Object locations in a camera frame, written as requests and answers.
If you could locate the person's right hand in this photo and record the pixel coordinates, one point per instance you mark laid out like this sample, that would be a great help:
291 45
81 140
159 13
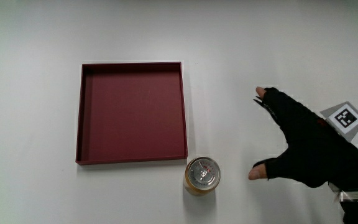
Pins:
315 149

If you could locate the gold drink can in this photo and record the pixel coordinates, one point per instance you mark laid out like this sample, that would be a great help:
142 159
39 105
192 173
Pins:
202 175

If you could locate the white desk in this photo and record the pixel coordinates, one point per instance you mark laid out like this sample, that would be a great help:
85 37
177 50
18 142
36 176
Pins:
42 193

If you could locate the dark red square tray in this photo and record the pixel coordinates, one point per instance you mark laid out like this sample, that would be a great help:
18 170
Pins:
132 115

